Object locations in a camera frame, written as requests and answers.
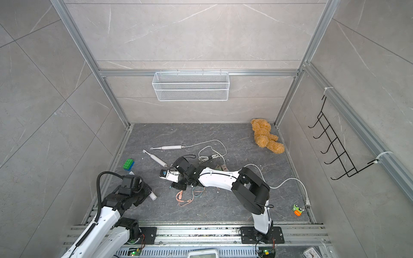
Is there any black wall hook rack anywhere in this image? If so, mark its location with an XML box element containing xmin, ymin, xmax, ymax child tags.
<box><xmin>308</xmin><ymin>95</ymin><xmax>379</xmax><ymax>181</ymax></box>

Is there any orange green toy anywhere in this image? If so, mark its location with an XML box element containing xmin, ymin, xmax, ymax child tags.
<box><xmin>293</xmin><ymin>204</ymin><xmax>304</xmax><ymax>217</ymax></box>

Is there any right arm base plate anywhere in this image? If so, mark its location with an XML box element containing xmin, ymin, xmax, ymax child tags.
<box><xmin>239</xmin><ymin>226</ymin><xmax>285</xmax><ymax>244</ymax></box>

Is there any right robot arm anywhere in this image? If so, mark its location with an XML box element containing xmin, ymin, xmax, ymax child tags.
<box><xmin>160</xmin><ymin>156</ymin><xmax>273</xmax><ymax>236</ymax></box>

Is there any brown teddy bear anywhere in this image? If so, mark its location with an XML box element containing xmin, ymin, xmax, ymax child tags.
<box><xmin>251</xmin><ymin>118</ymin><xmax>285</xmax><ymax>154</ymax></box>

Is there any white wire mesh basket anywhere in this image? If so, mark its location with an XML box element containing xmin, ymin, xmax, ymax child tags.
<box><xmin>152</xmin><ymin>71</ymin><xmax>230</xmax><ymax>102</ymax></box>

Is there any power strip white cord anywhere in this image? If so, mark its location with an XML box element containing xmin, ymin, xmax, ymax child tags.
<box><xmin>243</xmin><ymin>163</ymin><xmax>311</xmax><ymax>207</ymax></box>

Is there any pink charger plug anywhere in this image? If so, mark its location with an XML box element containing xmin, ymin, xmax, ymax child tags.
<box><xmin>220</xmin><ymin>165</ymin><xmax>229</xmax><ymax>172</ymax></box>

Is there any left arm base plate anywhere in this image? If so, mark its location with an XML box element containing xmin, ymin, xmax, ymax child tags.
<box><xmin>127</xmin><ymin>227</ymin><xmax>157</xmax><ymax>246</ymax></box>

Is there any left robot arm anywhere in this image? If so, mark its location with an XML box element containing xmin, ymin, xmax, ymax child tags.
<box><xmin>63</xmin><ymin>172</ymin><xmax>157</xmax><ymax>258</ymax></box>

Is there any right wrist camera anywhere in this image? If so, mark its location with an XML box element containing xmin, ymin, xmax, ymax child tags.
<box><xmin>159</xmin><ymin>169</ymin><xmax>180</xmax><ymax>183</ymax></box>

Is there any green toy block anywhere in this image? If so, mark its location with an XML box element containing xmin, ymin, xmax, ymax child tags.
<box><xmin>122</xmin><ymin>159</ymin><xmax>134</xmax><ymax>171</ymax></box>

